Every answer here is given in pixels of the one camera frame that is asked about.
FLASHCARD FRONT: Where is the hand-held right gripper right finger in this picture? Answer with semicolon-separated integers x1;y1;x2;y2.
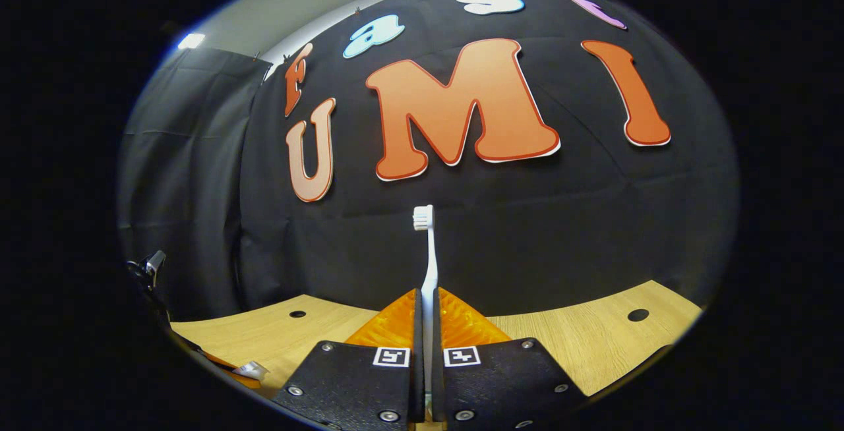
432;286;588;428

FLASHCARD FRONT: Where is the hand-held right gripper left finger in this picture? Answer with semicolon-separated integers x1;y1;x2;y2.
274;288;426;428

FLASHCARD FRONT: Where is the white toothbrush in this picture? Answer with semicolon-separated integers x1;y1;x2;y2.
413;205;440;422

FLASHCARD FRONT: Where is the wooden desktop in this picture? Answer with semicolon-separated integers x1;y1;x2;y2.
170;279;703;431

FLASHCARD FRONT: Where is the dark grey side cloth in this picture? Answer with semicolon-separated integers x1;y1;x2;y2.
119;47;272;320

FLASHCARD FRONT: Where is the black backdrop cloth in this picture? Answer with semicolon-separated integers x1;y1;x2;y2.
237;0;739;320

